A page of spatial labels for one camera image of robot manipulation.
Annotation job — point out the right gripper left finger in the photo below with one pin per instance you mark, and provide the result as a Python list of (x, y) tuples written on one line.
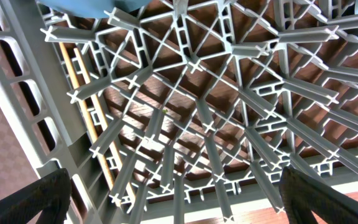
[(48, 197)]

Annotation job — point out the dark blue plate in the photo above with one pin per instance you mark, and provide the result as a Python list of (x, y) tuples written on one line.
[(93, 8)]

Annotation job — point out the grey dishwasher rack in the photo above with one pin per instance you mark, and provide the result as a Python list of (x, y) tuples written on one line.
[(206, 103)]

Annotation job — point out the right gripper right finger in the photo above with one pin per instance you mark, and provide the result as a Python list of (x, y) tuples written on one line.
[(304, 197)]

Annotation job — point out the wooden chopstick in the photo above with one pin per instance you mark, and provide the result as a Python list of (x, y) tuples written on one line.
[(86, 116), (94, 98)]

